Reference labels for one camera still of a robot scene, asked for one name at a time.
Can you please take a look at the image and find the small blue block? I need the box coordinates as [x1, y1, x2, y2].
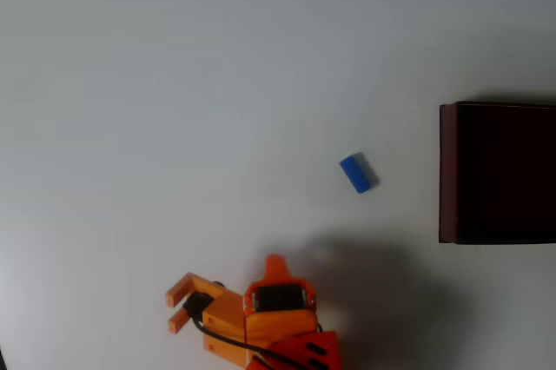
[338, 151, 381, 195]

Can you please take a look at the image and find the dark brown box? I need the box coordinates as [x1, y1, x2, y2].
[438, 100, 556, 246]

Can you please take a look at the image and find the light orange camera mount bracket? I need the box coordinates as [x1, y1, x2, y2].
[164, 271, 248, 367]

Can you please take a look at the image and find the black camera cable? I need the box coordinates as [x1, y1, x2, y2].
[189, 308, 308, 370]

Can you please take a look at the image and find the small black camera module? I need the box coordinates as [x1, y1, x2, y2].
[183, 292, 215, 320]

